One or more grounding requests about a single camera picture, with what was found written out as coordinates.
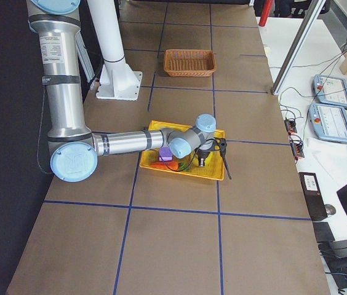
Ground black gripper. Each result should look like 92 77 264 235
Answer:
196 141 214 167

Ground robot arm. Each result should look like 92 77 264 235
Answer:
27 1 216 182

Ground yellow plastic basket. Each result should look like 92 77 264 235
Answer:
139 120 225 181

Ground brown wicker basket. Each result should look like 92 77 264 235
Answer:
164 49 217 77

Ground orange toy carrot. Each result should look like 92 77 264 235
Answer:
150 161 189 171

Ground purple cube block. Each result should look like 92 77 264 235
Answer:
159 147 173 162

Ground black power strip orange plugs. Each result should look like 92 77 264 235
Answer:
284 118 305 162

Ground black box white labels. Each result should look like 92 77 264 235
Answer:
298 172 327 221

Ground lower teach pendant tablet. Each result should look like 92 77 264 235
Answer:
308 103 347 144

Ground teach pendant tablet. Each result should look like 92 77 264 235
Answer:
308 103 347 144
313 74 347 109

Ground upper teach pendant tablet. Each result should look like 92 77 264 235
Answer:
313 74 347 109

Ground red cylinder bottle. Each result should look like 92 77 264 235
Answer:
258 0 274 27

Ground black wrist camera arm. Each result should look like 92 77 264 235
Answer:
216 138 232 180

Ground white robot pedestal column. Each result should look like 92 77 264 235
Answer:
87 0 143 101

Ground aluminium frame post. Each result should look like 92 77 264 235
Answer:
271 0 326 96

